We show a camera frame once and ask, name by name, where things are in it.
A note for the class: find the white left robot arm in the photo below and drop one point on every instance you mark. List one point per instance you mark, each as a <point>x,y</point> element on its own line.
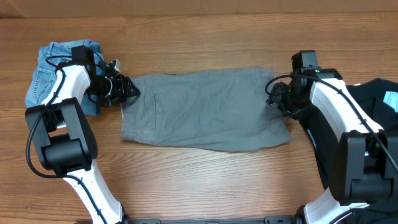
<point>61,143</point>

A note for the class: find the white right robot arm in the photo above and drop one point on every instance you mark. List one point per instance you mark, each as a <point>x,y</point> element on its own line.
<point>305,71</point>

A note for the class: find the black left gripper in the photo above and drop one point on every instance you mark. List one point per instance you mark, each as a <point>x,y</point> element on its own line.
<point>124,89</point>

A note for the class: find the folded blue denim shorts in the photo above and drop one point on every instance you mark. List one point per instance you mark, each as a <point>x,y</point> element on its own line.
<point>43,77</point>

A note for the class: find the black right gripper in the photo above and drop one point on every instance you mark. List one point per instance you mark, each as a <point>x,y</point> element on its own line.
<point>275,98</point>

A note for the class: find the grey cotton shorts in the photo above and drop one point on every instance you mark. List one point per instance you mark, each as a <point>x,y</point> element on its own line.
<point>224,110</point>

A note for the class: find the black t-shirt pile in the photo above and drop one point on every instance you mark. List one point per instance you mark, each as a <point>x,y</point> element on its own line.
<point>357,159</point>

